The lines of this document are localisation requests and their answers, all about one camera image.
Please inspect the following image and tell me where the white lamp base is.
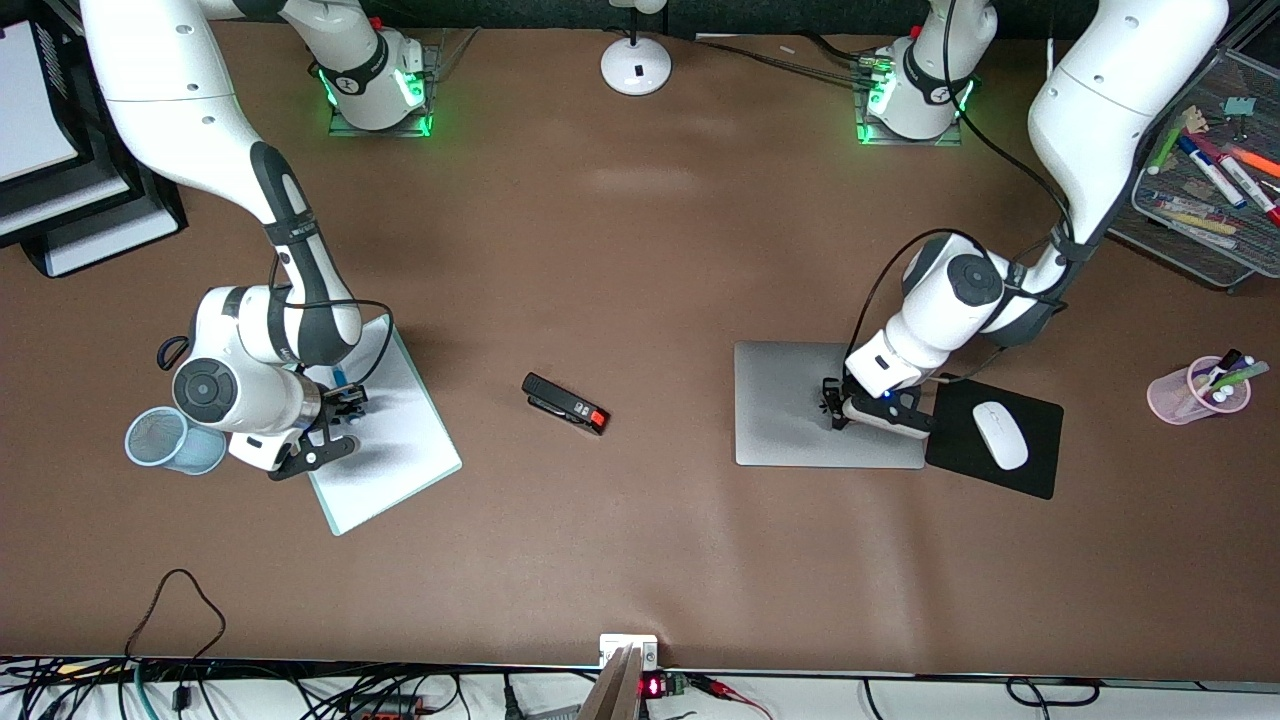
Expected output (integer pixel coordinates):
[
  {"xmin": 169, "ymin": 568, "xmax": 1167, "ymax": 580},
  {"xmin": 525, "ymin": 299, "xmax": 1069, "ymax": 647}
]
[{"xmin": 600, "ymin": 0, "xmax": 673, "ymax": 97}]

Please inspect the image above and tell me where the black mouse pad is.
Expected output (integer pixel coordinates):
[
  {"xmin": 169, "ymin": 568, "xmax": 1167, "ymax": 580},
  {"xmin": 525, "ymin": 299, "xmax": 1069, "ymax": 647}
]
[{"xmin": 924, "ymin": 372, "xmax": 1065, "ymax": 501}]

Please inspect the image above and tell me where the black stapler orange tip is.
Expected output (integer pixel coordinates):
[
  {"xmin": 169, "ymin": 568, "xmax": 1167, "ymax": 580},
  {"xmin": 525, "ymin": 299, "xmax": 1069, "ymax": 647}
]
[{"xmin": 521, "ymin": 372, "xmax": 610, "ymax": 437}]

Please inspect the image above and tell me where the green marker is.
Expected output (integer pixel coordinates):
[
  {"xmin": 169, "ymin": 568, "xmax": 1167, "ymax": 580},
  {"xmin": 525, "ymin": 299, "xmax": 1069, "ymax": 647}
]
[
  {"xmin": 1205, "ymin": 361, "xmax": 1271, "ymax": 393},
  {"xmin": 1148, "ymin": 110, "xmax": 1198, "ymax": 177}
]

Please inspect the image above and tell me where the gray metal bar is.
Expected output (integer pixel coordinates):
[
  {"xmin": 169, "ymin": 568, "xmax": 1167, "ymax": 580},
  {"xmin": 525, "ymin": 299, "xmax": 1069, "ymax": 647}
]
[{"xmin": 575, "ymin": 645, "xmax": 646, "ymax": 720}]

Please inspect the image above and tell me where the orange highlighter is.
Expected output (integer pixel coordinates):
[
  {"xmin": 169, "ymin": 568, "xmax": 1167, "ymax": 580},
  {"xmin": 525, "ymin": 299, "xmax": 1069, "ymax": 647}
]
[{"xmin": 1225, "ymin": 145, "xmax": 1280, "ymax": 183}]

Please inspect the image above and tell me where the white mount bracket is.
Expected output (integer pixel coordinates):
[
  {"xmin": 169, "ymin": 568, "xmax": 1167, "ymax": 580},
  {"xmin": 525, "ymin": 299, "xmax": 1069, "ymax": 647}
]
[{"xmin": 598, "ymin": 633, "xmax": 661, "ymax": 671}]

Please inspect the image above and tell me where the teal clipboard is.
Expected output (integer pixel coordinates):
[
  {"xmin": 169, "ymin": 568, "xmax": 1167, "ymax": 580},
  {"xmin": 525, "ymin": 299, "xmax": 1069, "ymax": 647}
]
[{"xmin": 300, "ymin": 313, "xmax": 464, "ymax": 538}]

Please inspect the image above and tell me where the red wire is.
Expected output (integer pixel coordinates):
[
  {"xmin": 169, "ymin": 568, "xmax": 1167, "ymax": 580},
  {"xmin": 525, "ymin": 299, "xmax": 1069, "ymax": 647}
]
[{"xmin": 690, "ymin": 675, "xmax": 773, "ymax": 720}]

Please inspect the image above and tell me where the thin black cable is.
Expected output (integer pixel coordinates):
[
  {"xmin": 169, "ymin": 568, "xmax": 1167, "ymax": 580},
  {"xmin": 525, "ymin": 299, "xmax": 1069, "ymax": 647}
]
[{"xmin": 860, "ymin": 678, "xmax": 1201, "ymax": 720}]

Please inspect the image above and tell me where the pink mesh pen cup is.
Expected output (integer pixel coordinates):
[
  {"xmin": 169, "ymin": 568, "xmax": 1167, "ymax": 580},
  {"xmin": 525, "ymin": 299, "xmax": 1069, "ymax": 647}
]
[{"xmin": 1146, "ymin": 356, "xmax": 1253, "ymax": 427}]

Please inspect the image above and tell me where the white paper sheet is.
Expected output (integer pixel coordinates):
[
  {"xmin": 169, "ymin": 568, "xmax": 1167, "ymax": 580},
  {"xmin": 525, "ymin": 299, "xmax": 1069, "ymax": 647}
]
[{"xmin": 302, "ymin": 320, "xmax": 459, "ymax": 531}]

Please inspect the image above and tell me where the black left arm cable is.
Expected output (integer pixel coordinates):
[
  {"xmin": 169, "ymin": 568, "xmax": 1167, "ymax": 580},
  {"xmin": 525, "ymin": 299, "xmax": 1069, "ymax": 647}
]
[{"xmin": 850, "ymin": 0, "xmax": 1076, "ymax": 401}]

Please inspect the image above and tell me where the black stacked paper tray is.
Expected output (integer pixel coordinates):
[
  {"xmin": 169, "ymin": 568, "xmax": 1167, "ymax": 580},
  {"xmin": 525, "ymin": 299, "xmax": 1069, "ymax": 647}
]
[{"xmin": 0, "ymin": 0, "xmax": 189, "ymax": 279}]

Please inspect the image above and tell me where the light blue mesh cup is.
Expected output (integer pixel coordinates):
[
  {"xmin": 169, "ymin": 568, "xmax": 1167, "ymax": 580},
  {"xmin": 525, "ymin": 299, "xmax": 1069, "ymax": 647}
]
[{"xmin": 124, "ymin": 405, "xmax": 228, "ymax": 476}]

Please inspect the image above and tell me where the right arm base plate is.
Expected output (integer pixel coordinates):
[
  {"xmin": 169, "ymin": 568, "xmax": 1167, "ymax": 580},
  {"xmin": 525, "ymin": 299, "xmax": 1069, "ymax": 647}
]
[{"xmin": 328, "ymin": 40, "xmax": 441, "ymax": 138}]

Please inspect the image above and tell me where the white marker red cap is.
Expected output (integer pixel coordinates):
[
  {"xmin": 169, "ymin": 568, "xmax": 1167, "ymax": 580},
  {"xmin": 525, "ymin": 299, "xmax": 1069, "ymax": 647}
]
[{"xmin": 1215, "ymin": 152, "xmax": 1280, "ymax": 227}]

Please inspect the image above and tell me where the black wire mesh tray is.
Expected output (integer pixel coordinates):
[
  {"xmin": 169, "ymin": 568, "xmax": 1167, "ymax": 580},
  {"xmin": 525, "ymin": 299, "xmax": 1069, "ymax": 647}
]
[{"xmin": 1105, "ymin": 45, "xmax": 1280, "ymax": 293}]

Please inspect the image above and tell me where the white computer mouse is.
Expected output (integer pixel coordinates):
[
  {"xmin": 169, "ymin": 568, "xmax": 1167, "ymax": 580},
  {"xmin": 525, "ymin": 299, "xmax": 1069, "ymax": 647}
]
[{"xmin": 972, "ymin": 401, "xmax": 1030, "ymax": 471}]

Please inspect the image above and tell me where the white paper stack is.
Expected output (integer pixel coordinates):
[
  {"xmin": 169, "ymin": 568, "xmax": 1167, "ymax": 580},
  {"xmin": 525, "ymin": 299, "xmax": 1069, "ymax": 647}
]
[
  {"xmin": 0, "ymin": 160, "xmax": 131, "ymax": 241},
  {"xmin": 45, "ymin": 205, "xmax": 183, "ymax": 278},
  {"xmin": 0, "ymin": 22, "xmax": 81, "ymax": 186}
]

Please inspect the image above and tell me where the black looped cable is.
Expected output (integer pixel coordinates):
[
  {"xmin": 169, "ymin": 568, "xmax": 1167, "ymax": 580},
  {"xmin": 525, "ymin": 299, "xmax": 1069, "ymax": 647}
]
[{"xmin": 125, "ymin": 568, "xmax": 227, "ymax": 663}]

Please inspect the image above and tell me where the silver laptop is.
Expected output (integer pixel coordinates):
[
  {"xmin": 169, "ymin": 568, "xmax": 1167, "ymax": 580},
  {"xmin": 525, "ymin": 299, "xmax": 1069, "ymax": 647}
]
[{"xmin": 733, "ymin": 341, "xmax": 926, "ymax": 470}]

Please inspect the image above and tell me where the tangled black cable bundle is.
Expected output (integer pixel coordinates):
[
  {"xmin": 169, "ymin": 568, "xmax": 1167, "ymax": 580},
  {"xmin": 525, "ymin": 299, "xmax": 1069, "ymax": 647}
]
[{"xmin": 0, "ymin": 655, "xmax": 601, "ymax": 720}]

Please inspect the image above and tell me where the black cables to base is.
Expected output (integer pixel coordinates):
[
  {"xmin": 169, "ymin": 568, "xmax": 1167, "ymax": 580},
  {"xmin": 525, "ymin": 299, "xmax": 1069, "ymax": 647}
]
[{"xmin": 690, "ymin": 35, "xmax": 891, "ymax": 86}]

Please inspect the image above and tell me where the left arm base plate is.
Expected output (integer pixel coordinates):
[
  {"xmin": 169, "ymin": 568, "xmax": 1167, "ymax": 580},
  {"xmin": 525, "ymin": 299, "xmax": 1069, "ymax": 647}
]
[{"xmin": 855, "ymin": 60, "xmax": 966, "ymax": 148}]

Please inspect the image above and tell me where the white marker blue cap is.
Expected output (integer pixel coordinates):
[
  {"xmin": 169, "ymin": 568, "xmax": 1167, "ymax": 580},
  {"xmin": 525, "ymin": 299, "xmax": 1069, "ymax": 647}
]
[{"xmin": 1178, "ymin": 135, "xmax": 1247, "ymax": 209}]

